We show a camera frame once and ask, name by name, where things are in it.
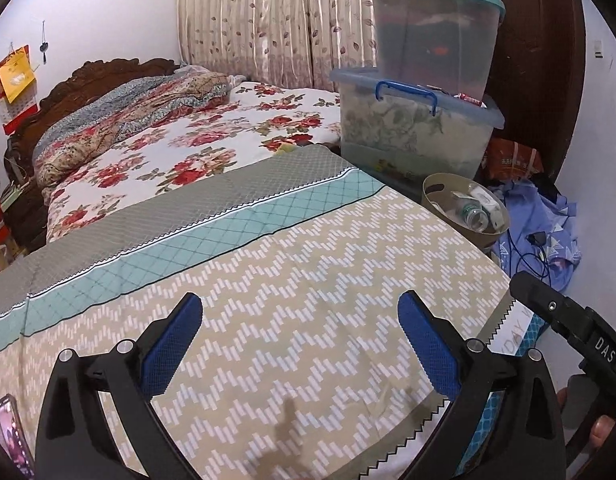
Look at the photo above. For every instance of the blue cloth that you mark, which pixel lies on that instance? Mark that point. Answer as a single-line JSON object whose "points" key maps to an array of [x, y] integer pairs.
{"points": [[528, 210]]}

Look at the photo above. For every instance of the orange snack packet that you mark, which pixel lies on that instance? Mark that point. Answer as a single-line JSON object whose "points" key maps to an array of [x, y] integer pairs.
{"points": [[513, 157]]}

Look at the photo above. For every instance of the brown wooden door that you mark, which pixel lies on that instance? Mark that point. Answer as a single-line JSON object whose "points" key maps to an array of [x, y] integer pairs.
{"points": [[538, 60]]}

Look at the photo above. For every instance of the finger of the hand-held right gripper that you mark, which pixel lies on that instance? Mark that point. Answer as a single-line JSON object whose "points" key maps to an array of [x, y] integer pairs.
{"points": [[543, 300]]}

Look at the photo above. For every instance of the red yellow wall calendar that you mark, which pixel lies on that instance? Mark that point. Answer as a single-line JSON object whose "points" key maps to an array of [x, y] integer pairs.
{"points": [[15, 75]]}

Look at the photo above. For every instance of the smartphone with lit screen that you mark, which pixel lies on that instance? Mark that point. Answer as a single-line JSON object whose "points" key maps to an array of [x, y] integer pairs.
{"points": [[13, 435]]}

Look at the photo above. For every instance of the beige round bin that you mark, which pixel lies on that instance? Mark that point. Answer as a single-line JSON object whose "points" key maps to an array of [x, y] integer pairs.
{"points": [[480, 242]]}

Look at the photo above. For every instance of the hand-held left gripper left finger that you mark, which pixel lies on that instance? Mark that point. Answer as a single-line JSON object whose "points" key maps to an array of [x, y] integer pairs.
{"points": [[170, 345]]}

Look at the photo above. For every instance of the person's right hand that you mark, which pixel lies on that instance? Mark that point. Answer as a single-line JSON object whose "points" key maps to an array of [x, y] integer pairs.
{"points": [[602, 429]]}

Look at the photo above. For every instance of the carved wooden headboard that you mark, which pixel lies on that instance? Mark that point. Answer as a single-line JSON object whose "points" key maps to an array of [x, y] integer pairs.
{"points": [[103, 67]]}

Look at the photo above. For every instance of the hanging wall charm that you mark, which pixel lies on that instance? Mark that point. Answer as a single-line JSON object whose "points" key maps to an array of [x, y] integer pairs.
{"points": [[44, 50]]}

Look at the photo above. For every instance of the small red packet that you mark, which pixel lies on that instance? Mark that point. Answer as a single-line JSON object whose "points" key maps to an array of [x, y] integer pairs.
{"points": [[468, 97]]}

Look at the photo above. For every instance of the clear plastic bottle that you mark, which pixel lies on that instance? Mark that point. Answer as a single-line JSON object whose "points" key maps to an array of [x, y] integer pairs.
{"points": [[473, 217]]}

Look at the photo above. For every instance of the clear storage box teal lid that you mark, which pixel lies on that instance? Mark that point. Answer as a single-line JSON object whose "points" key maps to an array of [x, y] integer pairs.
{"points": [[428, 35]]}

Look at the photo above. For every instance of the floral patchwork quilt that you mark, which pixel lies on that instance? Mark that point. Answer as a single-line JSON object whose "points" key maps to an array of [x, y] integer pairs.
{"points": [[128, 115]]}

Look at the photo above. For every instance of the dark wooden nightstand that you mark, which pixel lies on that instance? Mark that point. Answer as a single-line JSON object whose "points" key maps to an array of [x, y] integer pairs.
{"points": [[18, 230]]}

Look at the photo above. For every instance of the leaf print curtain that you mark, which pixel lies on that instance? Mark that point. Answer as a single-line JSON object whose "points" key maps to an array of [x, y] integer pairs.
{"points": [[263, 20]]}

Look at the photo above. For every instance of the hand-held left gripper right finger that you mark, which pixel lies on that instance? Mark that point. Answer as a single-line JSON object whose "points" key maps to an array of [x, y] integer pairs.
{"points": [[430, 345]]}

